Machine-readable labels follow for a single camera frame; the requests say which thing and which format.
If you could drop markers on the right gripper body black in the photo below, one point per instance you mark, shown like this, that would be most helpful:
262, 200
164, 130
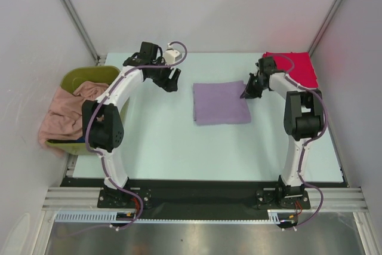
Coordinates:
256, 88

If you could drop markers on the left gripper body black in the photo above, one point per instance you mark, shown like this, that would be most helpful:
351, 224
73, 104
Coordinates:
160, 77

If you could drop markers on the purple t shirt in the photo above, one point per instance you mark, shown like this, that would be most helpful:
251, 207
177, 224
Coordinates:
220, 103

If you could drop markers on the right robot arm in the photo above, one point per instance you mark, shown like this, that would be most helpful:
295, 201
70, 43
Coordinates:
304, 122

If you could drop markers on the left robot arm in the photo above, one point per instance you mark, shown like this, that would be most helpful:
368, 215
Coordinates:
103, 129

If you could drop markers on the folded red t shirt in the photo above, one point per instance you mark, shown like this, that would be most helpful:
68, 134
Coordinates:
298, 65

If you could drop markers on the olive green plastic bin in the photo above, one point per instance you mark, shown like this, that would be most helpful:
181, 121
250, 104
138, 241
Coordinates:
71, 81

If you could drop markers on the pink t shirt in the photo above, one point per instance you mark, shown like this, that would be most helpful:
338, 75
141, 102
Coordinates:
63, 120

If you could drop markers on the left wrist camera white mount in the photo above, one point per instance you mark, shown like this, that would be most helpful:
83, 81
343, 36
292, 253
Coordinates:
171, 55

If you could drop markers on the white slotted cable duct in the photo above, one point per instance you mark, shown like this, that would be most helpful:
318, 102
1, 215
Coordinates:
116, 217

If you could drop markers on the right corner aluminium post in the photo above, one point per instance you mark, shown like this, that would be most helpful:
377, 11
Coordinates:
335, 6

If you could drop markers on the corner aluminium post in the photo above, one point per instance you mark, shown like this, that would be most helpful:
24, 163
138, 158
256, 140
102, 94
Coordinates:
335, 6
80, 28

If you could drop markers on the left corner aluminium post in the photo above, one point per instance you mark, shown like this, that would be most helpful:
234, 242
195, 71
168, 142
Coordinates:
80, 28

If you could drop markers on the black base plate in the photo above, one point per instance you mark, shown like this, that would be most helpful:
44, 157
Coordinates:
243, 210

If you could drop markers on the aluminium frame rail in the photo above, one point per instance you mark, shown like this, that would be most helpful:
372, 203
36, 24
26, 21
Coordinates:
335, 199

